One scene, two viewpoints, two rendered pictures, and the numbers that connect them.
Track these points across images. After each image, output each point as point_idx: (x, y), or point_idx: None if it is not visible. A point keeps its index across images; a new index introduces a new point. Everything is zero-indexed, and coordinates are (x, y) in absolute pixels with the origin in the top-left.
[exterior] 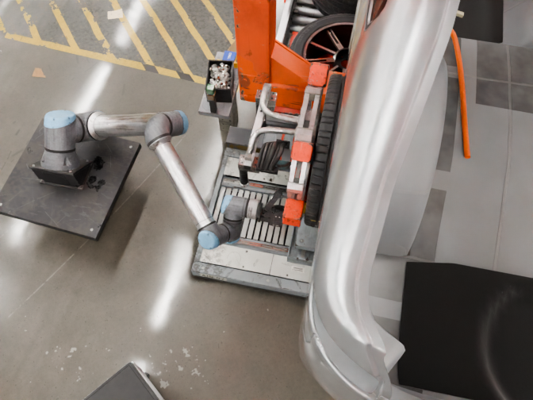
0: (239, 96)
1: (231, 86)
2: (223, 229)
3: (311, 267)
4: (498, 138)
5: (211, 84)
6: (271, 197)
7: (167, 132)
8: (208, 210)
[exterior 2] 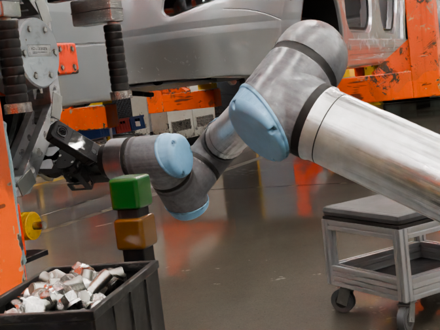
0: (25, 274)
1: (40, 272)
2: (194, 144)
3: (69, 2)
4: None
5: (122, 177)
6: (74, 146)
7: (277, 41)
8: (215, 123)
